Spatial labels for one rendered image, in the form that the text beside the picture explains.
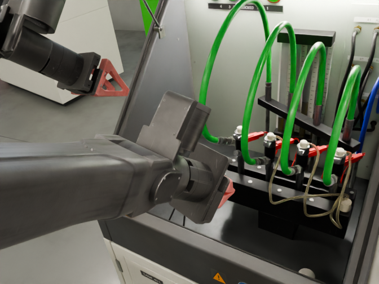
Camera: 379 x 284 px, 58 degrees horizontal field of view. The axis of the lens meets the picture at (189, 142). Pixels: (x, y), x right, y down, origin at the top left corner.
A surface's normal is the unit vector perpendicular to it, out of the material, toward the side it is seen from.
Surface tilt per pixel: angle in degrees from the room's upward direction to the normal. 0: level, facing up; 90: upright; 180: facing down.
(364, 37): 90
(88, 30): 90
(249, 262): 0
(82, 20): 90
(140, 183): 100
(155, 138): 49
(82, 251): 0
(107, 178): 96
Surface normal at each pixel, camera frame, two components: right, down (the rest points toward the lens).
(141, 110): 0.85, 0.22
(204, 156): -0.59, -0.22
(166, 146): -0.30, -0.10
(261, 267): -0.11, -0.81
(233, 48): -0.51, 0.55
